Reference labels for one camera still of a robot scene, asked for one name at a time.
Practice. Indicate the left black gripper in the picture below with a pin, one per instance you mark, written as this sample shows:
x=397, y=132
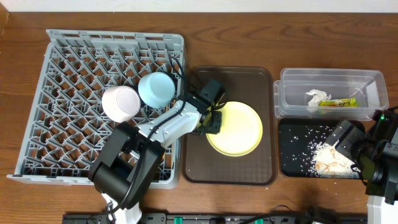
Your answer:
x=216, y=128

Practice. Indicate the food scraps rice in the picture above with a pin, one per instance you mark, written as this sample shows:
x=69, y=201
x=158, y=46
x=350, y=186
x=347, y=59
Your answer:
x=329, y=160

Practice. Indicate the yellow plate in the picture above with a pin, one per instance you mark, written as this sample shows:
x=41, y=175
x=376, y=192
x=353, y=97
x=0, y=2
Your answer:
x=240, y=132

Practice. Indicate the light blue bowl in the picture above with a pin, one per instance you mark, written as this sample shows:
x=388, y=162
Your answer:
x=156, y=89

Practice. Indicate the dark brown serving tray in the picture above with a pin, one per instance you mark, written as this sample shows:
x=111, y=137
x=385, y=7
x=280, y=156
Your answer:
x=201, y=163

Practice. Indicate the white tissue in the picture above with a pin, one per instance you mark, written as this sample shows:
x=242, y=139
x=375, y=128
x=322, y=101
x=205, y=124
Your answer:
x=317, y=97

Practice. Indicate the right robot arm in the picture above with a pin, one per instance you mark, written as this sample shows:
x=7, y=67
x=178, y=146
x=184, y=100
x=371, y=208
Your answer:
x=374, y=155

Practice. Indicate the clear plastic bin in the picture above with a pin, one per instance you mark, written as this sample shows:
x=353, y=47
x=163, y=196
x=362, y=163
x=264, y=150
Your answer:
x=367, y=87

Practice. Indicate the pink bowl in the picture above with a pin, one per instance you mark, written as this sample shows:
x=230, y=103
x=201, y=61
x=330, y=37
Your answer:
x=121, y=103

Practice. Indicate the black tray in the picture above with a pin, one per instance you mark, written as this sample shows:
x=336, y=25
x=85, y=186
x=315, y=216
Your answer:
x=295, y=155

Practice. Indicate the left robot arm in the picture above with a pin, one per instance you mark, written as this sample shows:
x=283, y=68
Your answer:
x=129, y=160

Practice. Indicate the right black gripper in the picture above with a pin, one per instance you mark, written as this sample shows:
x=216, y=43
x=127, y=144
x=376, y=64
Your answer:
x=354, y=134

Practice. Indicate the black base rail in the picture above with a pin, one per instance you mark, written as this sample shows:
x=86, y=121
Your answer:
x=161, y=218

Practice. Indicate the grey dishwasher rack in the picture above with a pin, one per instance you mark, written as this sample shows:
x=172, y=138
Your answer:
x=67, y=126

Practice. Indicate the yellow green snack wrapper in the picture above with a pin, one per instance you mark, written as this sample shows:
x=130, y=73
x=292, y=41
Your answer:
x=345, y=102

